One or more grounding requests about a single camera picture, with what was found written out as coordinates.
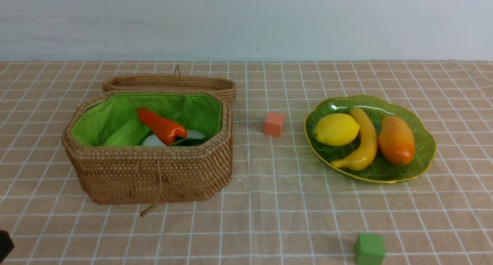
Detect orange carrot with leaves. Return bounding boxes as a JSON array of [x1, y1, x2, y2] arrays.
[[137, 107, 207, 147]]

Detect yellow lemon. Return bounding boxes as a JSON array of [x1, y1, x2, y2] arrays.
[[314, 113, 360, 147]]

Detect white radish with leaves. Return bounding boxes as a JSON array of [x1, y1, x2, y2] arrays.
[[141, 129, 206, 147]]

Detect green cucumber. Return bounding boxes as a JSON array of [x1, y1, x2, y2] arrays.
[[103, 117, 151, 147]]

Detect yellow banana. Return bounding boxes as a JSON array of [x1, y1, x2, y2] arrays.
[[330, 107, 377, 171]]

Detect orange yellow mango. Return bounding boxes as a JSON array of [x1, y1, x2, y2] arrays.
[[377, 115, 415, 166]]

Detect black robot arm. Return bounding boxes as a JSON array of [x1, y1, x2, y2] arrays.
[[0, 230, 15, 264]]

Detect orange foam cube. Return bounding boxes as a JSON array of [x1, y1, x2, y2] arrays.
[[263, 112, 285, 137]]

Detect woven wicker basket lid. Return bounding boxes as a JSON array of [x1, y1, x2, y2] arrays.
[[102, 65, 236, 104]]

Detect beige checkered tablecloth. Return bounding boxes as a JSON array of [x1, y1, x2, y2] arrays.
[[0, 61, 493, 265]]

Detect green leaf glass plate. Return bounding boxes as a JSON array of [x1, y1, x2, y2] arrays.
[[304, 95, 437, 184]]

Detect woven wicker basket green lining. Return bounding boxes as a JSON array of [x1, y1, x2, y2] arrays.
[[61, 90, 233, 204]]

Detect green foam cube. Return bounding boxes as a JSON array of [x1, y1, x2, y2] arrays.
[[355, 232, 386, 265]]

